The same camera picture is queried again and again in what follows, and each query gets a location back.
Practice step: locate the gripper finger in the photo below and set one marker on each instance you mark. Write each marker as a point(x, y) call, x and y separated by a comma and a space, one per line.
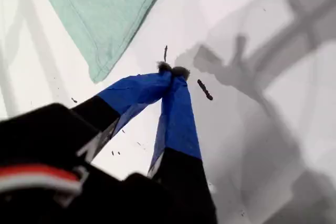
point(178, 129)
point(136, 90)

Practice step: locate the pale green t-shirt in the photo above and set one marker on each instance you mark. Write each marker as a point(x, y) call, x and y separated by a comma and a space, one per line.
point(105, 11)

